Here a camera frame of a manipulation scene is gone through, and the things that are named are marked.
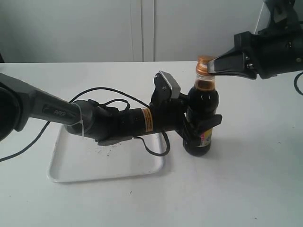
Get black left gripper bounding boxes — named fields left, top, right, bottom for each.
left=150, top=73, right=223, bottom=142

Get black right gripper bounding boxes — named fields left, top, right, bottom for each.
left=207, top=30, right=303, bottom=79

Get dark soy sauce bottle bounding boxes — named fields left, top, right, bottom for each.
left=183, top=55, right=219, bottom=157

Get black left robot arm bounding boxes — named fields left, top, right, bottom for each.
left=0, top=74, right=222, bottom=146

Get white rectangular plastic tray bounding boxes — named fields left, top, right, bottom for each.
left=48, top=127, right=165, bottom=183

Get white cabinet doors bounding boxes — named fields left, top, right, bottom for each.
left=0, top=0, right=269, bottom=63

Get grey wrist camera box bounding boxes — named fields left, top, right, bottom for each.
left=159, top=70, right=181, bottom=99

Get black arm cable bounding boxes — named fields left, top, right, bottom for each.
left=0, top=87, right=171, bottom=161

